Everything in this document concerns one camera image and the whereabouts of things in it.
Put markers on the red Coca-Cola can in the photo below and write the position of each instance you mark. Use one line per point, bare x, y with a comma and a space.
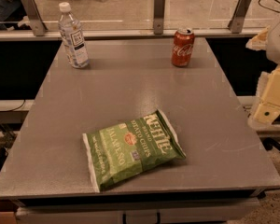
182, 47

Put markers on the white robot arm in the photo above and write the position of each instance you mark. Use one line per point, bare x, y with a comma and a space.
273, 42

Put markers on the cardboard box corner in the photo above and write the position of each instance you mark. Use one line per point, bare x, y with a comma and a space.
8, 212

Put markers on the right metal glass bracket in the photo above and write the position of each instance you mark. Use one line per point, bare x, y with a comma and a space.
238, 18

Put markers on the middle metal glass bracket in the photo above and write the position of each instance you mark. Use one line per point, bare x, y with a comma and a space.
158, 16

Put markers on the metal glass bracket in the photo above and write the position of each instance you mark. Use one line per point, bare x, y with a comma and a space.
158, 16
37, 25
238, 18

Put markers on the left metal glass bracket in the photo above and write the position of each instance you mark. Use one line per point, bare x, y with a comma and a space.
37, 25

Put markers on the green Kettle chips bag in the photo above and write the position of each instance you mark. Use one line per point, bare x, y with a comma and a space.
122, 151

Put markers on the clear plastic water bottle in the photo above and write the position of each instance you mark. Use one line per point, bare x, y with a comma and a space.
72, 37

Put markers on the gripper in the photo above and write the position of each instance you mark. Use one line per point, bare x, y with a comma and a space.
279, 42

